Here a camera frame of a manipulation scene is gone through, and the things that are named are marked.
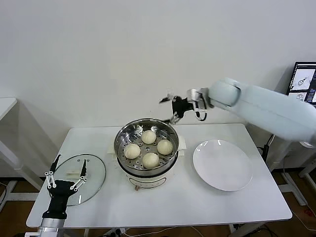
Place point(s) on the white round plate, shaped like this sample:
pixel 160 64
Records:
pixel 222 165

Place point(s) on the empty white side table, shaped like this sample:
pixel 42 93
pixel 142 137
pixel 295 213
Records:
pixel 7 105

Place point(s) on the black power adapter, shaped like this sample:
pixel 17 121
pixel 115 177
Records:
pixel 265 151

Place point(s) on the white steamed baozi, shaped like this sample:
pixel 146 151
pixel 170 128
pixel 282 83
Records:
pixel 148 137
pixel 165 147
pixel 132 151
pixel 151 160

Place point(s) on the white table leg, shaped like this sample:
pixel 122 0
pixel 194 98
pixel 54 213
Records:
pixel 233 230
pixel 86 232

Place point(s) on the round glass lid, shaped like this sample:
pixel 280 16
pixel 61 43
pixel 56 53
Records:
pixel 95 172

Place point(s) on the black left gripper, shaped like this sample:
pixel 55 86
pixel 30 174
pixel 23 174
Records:
pixel 59 195

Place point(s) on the stainless steel steamer basket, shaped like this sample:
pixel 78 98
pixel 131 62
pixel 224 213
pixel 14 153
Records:
pixel 123 138

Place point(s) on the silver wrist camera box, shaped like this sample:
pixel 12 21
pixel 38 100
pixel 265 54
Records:
pixel 193 95

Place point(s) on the white electric cooker base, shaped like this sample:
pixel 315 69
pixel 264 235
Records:
pixel 148 180

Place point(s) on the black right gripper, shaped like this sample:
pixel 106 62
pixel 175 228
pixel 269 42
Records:
pixel 180 106

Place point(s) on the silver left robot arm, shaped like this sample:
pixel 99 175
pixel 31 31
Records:
pixel 50 227

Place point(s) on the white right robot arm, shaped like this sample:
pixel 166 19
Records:
pixel 259 106

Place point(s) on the open grey laptop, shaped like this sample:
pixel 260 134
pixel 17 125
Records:
pixel 303 81

